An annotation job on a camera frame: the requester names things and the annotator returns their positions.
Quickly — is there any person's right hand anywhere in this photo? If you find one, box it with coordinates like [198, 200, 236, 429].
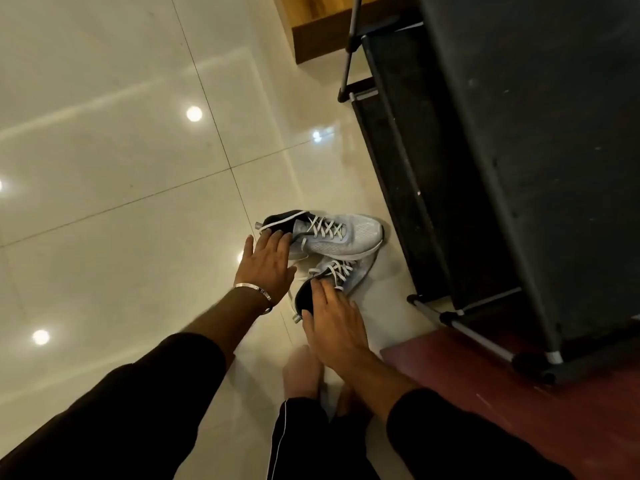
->
[301, 278, 375, 374]

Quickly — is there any reddish-brown side table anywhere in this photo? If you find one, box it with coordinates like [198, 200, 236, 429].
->
[379, 327, 640, 480]

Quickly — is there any black shoe rack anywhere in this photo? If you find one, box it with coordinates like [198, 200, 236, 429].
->
[337, 0, 640, 385]

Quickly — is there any silver bracelet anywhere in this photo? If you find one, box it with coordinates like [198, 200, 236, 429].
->
[233, 282, 274, 315]

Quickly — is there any person's left foot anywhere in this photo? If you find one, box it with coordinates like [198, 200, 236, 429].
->
[282, 344, 327, 401]

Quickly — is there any person's foot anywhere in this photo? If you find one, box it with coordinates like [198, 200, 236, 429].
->
[333, 383, 372, 421]
[282, 344, 327, 401]

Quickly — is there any person's left hand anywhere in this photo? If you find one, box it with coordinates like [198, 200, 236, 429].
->
[233, 229, 297, 309]

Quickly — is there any grey sneaker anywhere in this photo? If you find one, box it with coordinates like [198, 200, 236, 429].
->
[291, 252, 379, 324]
[255, 209, 385, 261]

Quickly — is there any brown wooden furniture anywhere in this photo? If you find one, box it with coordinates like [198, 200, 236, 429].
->
[272, 0, 421, 65]

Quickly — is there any person's left forearm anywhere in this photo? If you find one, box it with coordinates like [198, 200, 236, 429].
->
[182, 287, 271, 368]

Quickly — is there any person's right foot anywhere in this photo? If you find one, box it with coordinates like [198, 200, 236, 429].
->
[333, 383, 372, 421]

